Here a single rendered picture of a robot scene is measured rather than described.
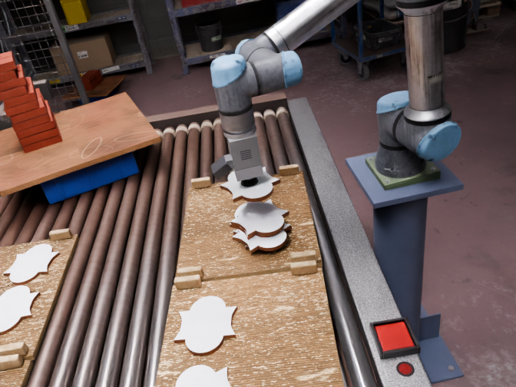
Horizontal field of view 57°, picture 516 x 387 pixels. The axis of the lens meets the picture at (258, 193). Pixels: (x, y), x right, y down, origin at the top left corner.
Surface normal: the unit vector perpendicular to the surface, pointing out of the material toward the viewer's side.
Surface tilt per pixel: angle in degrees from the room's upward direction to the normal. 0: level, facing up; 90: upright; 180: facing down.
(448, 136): 96
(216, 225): 0
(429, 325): 90
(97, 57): 90
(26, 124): 90
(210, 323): 0
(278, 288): 0
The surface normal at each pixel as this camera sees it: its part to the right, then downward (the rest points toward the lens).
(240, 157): 0.19, 0.53
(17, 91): 0.43, 0.46
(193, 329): -0.15, -0.81
